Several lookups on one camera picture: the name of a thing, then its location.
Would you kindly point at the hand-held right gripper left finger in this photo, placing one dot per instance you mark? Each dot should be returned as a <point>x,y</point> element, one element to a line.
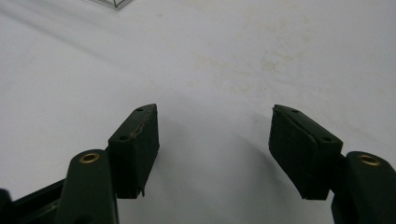
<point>132,155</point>

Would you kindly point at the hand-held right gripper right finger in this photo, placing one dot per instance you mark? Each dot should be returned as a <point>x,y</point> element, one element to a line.
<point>306,155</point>

